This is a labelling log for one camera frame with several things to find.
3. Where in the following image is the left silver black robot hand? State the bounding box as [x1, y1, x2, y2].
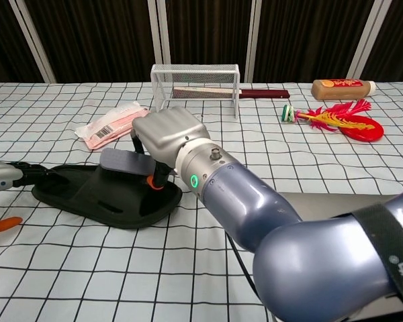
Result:
[0, 159, 60, 235]

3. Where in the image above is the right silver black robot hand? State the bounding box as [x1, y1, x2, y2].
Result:
[130, 106, 212, 193]

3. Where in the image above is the grey cleaning brush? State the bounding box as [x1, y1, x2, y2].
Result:
[99, 148, 175, 178]

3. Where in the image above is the black rubber slipper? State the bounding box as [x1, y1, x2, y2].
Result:
[32, 164, 183, 230]

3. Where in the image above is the pink packet with barcode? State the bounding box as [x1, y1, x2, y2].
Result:
[74, 102, 152, 150]

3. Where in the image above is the white blue checkered tablecloth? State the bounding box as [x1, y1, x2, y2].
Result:
[0, 80, 403, 322]

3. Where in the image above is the red yellow feather shuttlecock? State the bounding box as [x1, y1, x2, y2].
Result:
[281, 99, 377, 132]

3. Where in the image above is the brown bottle with red label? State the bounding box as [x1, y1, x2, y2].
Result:
[310, 78, 377, 101]

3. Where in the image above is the red plastic disc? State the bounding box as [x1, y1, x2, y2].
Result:
[339, 115, 385, 141]

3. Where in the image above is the white wire mesh rack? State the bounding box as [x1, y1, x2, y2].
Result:
[150, 64, 240, 119]

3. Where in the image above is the white screen frame post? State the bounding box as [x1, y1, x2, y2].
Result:
[8, 0, 56, 83]
[146, 0, 171, 83]
[244, 0, 267, 83]
[346, 0, 389, 81]

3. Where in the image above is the red handled knife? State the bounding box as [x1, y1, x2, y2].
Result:
[172, 86, 291, 100]

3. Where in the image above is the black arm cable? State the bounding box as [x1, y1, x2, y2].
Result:
[225, 231, 279, 306]

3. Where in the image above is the black velcro arm strap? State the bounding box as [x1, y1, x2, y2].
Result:
[351, 203, 403, 306]

